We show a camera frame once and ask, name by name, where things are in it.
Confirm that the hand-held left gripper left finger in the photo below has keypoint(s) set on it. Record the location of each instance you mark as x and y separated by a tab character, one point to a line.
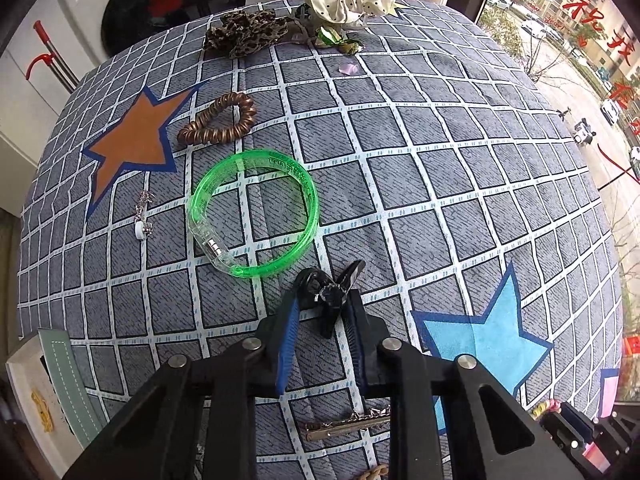
287	345

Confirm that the white cabinet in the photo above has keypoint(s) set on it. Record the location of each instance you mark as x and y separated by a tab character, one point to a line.
20	110

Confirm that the white tray with green rim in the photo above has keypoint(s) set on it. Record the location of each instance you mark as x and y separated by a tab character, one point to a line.
62	375

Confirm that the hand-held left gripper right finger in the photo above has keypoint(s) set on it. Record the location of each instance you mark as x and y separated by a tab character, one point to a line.
359	350

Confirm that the green translucent bangle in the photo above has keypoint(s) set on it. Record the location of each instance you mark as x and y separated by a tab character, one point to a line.
250	271

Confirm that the pink translucent petal piece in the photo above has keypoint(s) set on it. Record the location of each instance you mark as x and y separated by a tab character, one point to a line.
346	68

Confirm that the window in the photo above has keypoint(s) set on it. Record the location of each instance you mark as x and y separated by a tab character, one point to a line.
550	85

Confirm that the black hair clip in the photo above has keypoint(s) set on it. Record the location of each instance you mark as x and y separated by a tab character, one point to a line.
332	295

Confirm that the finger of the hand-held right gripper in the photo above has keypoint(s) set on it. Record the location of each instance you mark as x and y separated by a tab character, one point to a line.
567	437
580	416

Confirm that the white washing machine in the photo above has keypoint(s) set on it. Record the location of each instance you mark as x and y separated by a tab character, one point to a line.
175	0

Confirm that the red window decal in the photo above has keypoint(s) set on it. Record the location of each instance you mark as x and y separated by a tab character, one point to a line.
575	7

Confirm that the green foil candy wrapper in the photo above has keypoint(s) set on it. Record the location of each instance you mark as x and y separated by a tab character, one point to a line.
330	37

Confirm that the leopard print scrunchie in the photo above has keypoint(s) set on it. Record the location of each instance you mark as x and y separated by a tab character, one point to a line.
240	30

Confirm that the grey checked star tablecloth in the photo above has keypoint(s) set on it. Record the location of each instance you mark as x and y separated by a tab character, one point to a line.
425	185

